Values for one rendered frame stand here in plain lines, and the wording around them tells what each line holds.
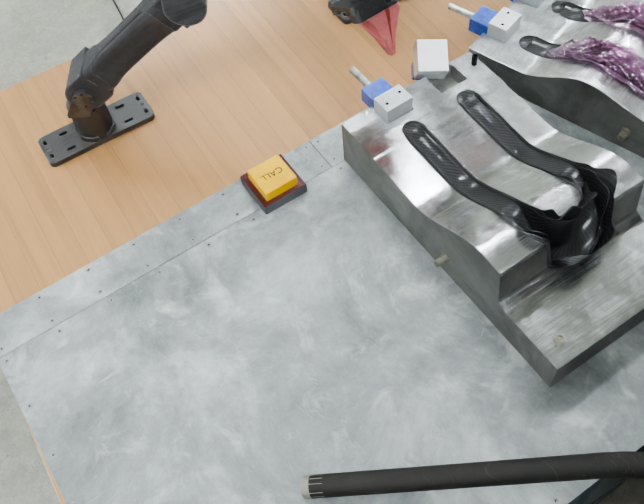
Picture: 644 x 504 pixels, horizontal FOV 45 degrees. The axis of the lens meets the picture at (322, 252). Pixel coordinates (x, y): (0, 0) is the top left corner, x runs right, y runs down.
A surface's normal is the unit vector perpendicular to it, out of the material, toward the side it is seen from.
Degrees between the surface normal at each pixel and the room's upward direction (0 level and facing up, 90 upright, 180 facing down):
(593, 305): 0
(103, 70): 81
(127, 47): 88
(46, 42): 0
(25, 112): 0
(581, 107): 90
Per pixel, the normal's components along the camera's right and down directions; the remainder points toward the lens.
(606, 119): -0.63, 0.68
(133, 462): -0.07, -0.53
